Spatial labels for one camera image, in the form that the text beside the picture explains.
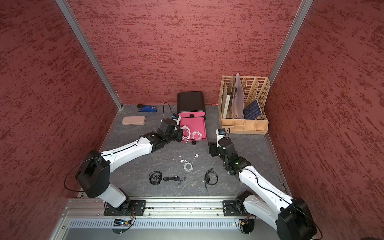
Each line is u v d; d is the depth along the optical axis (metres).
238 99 1.07
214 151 0.73
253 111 1.03
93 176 0.44
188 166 0.89
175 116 0.76
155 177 0.83
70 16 0.74
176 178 0.83
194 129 0.97
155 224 0.77
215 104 1.23
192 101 1.03
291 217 0.39
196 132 0.97
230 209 0.73
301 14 0.74
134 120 1.10
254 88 1.04
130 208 0.68
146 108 1.17
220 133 0.71
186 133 0.90
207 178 0.83
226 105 0.92
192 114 0.96
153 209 0.76
